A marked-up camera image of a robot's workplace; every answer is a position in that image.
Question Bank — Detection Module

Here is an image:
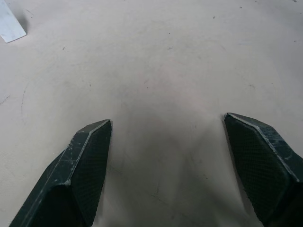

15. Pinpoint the white flat plate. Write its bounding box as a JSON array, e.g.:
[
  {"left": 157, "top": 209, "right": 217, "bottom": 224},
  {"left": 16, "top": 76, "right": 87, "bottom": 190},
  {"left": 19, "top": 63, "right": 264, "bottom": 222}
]
[{"left": 0, "top": 0, "right": 27, "bottom": 44}]

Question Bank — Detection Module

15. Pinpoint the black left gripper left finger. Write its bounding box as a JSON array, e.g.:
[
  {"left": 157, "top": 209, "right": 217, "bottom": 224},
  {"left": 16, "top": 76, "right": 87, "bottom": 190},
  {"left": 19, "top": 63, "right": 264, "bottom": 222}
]
[{"left": 9, "top": 119, "right": 113, "bottom": 227}]

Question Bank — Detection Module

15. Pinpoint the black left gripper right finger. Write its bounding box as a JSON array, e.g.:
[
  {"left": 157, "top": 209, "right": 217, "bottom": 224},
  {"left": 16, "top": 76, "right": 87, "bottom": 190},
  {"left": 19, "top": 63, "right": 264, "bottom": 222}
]
[{"left": 223, "top": 112, "right": 303, "bottom": 227}]

